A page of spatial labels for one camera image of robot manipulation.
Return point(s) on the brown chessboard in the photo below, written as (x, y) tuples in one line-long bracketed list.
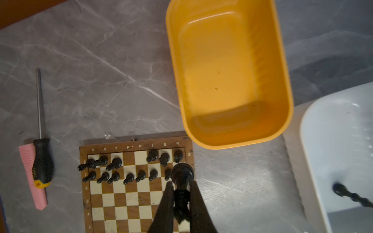
[(111, 208)]

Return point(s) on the yellow plastic tray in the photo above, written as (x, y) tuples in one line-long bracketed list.
[(230, 71)]

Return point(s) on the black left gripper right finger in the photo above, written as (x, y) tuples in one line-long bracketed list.
[(200, 220)]

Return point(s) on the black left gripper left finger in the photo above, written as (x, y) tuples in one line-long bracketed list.
[(163, 221)]

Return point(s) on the black chess pieces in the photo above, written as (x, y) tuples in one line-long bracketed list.
[(148, 170), (342, 191)]

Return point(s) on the white plastic tray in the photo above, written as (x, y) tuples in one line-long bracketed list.
[(330, 140)]

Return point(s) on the pink eraser block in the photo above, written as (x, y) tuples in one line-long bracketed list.
[(27, 154)]

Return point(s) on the black chess pieces on board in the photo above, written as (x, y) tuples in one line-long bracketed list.
[(148, 170)]

